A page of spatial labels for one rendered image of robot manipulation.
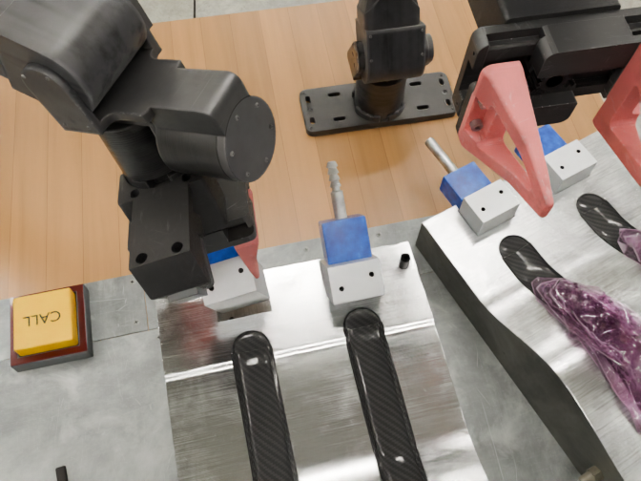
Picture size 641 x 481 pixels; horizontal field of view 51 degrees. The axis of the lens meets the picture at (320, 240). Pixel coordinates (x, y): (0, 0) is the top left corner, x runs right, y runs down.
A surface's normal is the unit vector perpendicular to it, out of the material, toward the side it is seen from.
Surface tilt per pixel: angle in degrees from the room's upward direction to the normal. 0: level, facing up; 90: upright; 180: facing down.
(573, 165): 0
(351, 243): 35
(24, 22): 10
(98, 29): 44
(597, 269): 27
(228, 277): 17
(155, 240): 21
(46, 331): 0
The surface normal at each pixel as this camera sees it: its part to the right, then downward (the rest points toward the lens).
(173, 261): 0.16, 0.69
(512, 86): 0.08, -0.08
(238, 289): -0.15, -0.23
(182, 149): -0.50, 0.43
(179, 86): -0.31, -0.56
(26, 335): 0.01, -0.47
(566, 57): 0.18, 0.89
